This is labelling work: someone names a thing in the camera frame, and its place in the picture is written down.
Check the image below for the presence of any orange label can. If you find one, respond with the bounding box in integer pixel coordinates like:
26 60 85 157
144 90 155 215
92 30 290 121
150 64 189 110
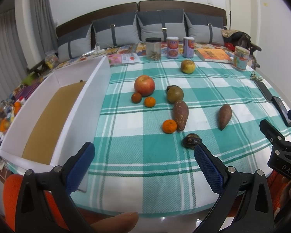
166 37 179 59

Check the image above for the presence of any dark wooden sofa backrest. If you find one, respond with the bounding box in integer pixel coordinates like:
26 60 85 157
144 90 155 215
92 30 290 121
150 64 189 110
56 0 228 37

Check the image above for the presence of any colourful tin can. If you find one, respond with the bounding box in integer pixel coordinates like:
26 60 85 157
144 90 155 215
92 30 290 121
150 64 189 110
233 46 250 70

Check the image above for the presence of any dark bag on sofa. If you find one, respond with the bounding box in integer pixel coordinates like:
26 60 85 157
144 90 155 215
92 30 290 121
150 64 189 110
221 29 262 54

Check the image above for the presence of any key bunch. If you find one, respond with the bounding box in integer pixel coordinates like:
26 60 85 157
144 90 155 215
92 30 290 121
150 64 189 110
250 72 264 82

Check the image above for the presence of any dark orange small mandarin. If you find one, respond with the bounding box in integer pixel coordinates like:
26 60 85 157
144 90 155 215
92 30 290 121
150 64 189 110
131 92 142 104

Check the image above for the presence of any clear jar black lid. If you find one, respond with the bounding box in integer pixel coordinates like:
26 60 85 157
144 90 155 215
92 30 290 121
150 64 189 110
145 37 161 61

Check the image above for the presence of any pink snack packet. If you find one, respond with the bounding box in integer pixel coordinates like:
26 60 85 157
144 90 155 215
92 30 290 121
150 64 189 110
108 54 142 66

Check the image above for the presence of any orange book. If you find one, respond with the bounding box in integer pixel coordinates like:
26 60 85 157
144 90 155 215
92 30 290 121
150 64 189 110
196 48 232 64

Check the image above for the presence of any brown-green round fruit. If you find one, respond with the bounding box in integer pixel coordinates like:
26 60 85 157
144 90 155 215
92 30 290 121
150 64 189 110
166 87 184 104

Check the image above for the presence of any orange stool cushion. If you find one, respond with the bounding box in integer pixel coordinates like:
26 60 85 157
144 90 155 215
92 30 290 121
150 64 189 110
3 174 68 231

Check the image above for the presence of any right grey pillow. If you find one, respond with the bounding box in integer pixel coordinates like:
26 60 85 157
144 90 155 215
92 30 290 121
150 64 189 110
184 12 224 46

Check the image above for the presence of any red apple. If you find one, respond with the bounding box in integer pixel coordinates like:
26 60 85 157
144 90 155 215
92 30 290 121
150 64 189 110
134 75 156 97

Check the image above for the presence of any grey curtain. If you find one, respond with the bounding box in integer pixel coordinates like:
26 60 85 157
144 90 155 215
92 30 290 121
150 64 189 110
0 0 58 102

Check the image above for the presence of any bright orange small mandarin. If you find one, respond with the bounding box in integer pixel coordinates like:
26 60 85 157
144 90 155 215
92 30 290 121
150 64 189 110
144 97 156 108

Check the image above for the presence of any dark brown chestnut fruit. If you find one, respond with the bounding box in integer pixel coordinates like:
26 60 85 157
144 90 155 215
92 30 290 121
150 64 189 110
182 133 203 150

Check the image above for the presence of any floral sofa cover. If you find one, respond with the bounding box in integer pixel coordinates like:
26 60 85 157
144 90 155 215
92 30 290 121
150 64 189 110
48 41 258 71

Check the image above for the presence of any plastic bag of snacks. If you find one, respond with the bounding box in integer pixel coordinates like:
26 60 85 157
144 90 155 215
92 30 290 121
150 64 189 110
44 50 59 70

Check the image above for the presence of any yellow-green pear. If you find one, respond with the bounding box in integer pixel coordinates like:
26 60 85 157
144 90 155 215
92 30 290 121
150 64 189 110
180 59 196 74

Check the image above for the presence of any purple label can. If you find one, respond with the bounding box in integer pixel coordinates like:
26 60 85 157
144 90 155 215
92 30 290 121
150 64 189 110
183 37 195 58

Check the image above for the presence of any cluttered side table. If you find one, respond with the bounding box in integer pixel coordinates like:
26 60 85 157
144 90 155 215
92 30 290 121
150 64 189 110
0 61 52 161

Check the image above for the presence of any sweet potato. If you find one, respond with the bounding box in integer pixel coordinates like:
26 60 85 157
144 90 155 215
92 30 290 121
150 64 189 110
173 100 189 131
218 104 232 130

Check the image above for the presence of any white power strip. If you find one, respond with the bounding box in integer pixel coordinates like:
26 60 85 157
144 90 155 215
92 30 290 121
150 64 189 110
94 44 105 54

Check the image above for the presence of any right hand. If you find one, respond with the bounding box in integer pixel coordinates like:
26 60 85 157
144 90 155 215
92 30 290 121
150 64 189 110
272 174 291 222

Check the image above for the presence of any left hand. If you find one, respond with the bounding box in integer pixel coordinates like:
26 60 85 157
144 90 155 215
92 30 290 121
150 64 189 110
91 212 139 233

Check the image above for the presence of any white cardboard box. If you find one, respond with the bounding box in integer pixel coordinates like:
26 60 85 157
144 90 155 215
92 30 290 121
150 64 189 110
0 56 111 194

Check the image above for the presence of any teal plaid tablecloth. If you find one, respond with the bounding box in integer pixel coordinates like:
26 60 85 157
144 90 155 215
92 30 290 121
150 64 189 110
72 58 291 217

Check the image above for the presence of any grey pillow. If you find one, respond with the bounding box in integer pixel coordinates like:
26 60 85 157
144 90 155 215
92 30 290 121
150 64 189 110
58 24 92 63
136 9 186 42
184 12 224 46
92 12 140 49

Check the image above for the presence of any far left grey pillow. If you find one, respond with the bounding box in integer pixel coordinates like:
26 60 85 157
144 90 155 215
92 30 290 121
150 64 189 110
58 24 92 63

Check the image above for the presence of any dark passion fruit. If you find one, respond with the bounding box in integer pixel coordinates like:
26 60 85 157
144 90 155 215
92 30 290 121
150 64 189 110
166 85 179 92

